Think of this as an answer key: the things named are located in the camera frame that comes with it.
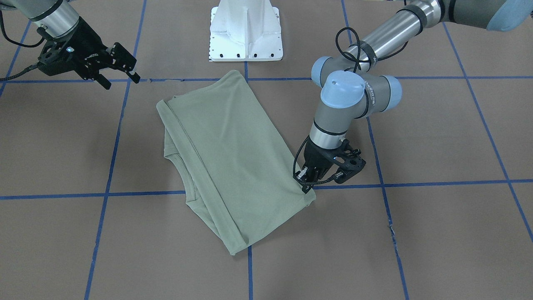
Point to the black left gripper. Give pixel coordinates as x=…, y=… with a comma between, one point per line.
x=315, y=156

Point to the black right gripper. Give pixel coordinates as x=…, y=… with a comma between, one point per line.
x=85, y=43

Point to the olive green long-sleeve shirt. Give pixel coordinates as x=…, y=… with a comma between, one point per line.
x=235, y=166

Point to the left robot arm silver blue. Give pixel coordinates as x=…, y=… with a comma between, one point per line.
x=349, y=91

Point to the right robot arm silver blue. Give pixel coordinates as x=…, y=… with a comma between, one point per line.
x=54, y=19

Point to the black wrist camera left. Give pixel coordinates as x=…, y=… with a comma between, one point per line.
x=349, y=162

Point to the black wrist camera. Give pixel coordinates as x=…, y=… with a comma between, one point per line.
x=55, y=58
x=349, y=162

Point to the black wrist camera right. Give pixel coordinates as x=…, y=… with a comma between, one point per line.
x=55, y=58

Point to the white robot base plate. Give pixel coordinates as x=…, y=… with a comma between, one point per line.
x=245, y=30

